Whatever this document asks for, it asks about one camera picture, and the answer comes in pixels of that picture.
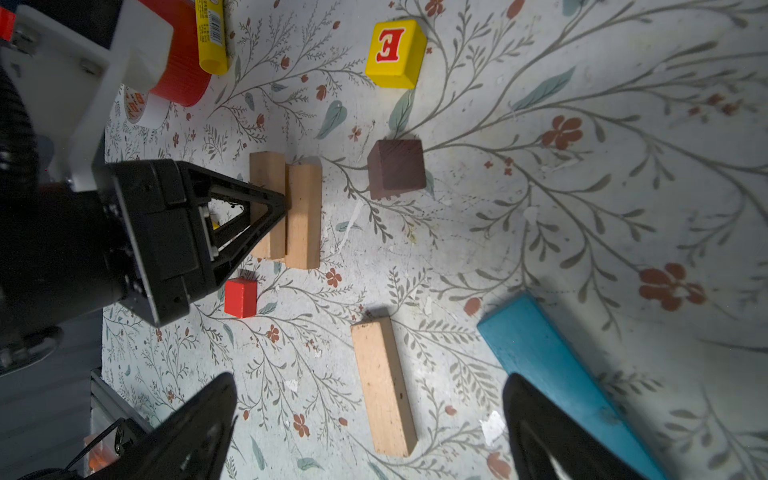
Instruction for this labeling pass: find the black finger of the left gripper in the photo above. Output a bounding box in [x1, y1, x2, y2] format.
[179, 162, 288, 300]

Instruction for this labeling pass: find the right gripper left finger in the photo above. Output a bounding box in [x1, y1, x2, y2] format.
[24, 371, 237, 479]

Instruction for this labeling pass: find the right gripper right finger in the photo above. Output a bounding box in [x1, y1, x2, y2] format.
[503, 373, 642, 479]

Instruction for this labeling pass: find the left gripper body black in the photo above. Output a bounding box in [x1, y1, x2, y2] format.
[95, 159, 220, 327]

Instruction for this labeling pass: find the wood block plank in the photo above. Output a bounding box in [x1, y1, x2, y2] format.
[284, 164, 323, 270]
[350, 317, 418, 458]
[250, 152, 287, 260]

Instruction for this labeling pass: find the teal block plank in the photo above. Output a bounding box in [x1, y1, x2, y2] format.
[477, 294, 668, 479]

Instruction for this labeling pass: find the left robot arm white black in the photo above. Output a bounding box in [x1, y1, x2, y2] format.
[1, 77, 288, 375]

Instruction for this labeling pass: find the red cube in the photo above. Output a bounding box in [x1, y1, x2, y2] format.
[224, 277, 258, 319]

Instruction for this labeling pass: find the dark brown cube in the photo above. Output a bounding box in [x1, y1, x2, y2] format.
[368, 139, 427, 200]

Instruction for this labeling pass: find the red pencil cup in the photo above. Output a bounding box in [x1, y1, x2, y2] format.
[141, 0, 211, 107]

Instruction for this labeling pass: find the yellow letter cube E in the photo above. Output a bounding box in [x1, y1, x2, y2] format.
[365, 19, 427, 90]

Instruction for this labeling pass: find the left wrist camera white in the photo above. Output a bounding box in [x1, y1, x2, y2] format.
[1, 1, 174, 191]

